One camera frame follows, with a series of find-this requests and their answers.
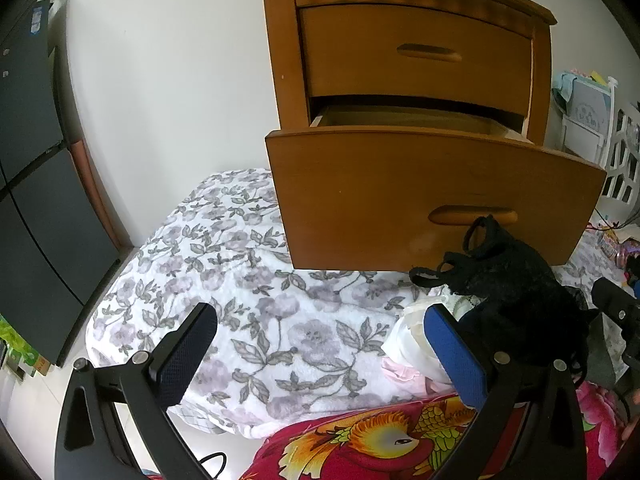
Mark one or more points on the teal cloth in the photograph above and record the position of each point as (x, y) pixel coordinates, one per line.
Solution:
(565, 87)

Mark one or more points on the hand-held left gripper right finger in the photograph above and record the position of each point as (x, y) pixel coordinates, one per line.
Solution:
(455, 355)

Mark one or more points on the black lace bra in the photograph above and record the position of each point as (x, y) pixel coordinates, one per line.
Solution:
(515, 280)

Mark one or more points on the grey garment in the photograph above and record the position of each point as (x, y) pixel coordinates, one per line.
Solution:
(605, 360)

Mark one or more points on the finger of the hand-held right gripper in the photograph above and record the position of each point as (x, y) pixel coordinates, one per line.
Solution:
(612, 300)

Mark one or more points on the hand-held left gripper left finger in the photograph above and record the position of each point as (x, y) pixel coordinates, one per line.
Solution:
(187, 355)

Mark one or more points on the colourful printed cloth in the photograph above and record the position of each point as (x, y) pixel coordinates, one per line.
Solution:
(615, 245)

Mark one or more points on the wooden nightstand with drawers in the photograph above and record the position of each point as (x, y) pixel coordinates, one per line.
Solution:
(450, 80)

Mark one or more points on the grey floral blanket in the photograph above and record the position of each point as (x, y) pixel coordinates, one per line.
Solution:
(250, 310)

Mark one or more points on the green printed box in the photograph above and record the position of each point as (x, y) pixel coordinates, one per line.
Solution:
(20, 350)

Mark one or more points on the white garment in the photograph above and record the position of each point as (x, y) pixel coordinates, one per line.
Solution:
(410, 335)

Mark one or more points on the white plastic rack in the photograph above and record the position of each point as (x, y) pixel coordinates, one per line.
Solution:
(585, 125)

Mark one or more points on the red floral blanket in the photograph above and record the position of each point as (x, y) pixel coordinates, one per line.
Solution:
(350, 455)

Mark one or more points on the pink garment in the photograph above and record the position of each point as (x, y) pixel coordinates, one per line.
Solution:
(405, 372)

